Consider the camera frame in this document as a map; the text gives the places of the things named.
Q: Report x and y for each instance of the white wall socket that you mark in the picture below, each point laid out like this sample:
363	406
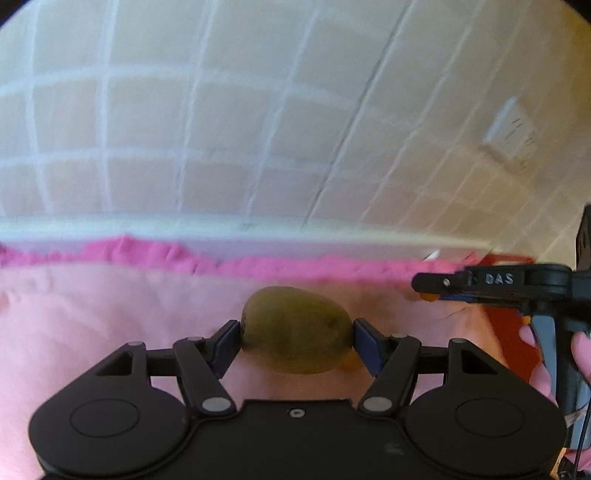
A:
509	134

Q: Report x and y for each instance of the person's right hand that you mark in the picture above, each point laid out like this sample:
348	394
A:
582	357

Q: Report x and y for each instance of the pink cloth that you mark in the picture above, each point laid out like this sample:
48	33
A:
115	314

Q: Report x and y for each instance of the brown kiwi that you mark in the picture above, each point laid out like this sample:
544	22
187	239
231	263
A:
295	330

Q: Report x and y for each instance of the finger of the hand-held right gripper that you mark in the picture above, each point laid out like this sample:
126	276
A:
485	300
438	282

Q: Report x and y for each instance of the orange tangerine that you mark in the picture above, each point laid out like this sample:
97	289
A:
429	297

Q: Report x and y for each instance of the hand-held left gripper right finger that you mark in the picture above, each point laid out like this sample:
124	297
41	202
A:
367	348

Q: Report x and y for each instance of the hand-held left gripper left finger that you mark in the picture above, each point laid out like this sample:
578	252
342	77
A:
226	348

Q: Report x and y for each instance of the red box with white lining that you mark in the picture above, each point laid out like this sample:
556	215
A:
503	327

